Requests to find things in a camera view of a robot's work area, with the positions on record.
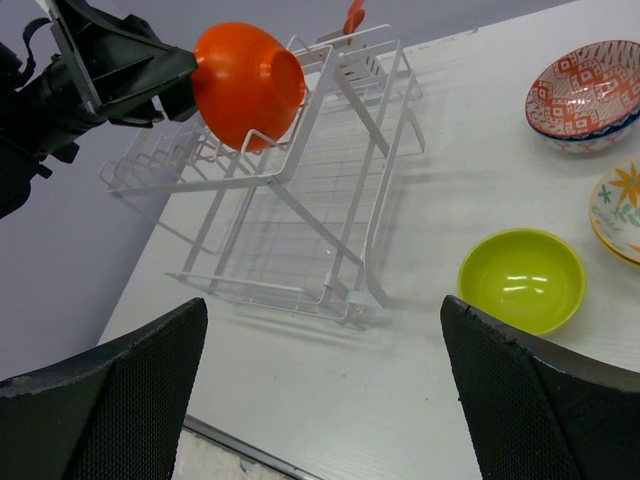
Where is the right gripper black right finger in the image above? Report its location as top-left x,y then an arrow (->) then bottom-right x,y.
440,295 -> 639,479

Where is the yellow rim patterned bowl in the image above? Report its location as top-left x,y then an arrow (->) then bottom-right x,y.
591,220 -> 640,270

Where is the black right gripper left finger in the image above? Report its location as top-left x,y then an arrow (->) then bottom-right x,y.
1,298 -> 208,479

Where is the orange clip on grey block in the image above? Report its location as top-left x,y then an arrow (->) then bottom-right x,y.
316,0 -> 366,43

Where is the lime green bowl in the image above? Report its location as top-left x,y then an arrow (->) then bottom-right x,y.
457,228 -> 587,336

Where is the white green orange patterned bowl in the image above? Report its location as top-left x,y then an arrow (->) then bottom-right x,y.
589,155 -> 639,263

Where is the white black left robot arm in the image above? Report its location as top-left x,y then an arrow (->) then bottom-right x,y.
1,1 -> 198,216

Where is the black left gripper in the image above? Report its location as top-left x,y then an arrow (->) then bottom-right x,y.
1,1 -> 198,165

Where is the white wire dish rack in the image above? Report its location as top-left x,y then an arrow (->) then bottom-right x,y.
99,24 -> 422,324

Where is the red rim zigzag bowl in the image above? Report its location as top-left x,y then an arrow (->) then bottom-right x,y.
525,40 -> 639,154

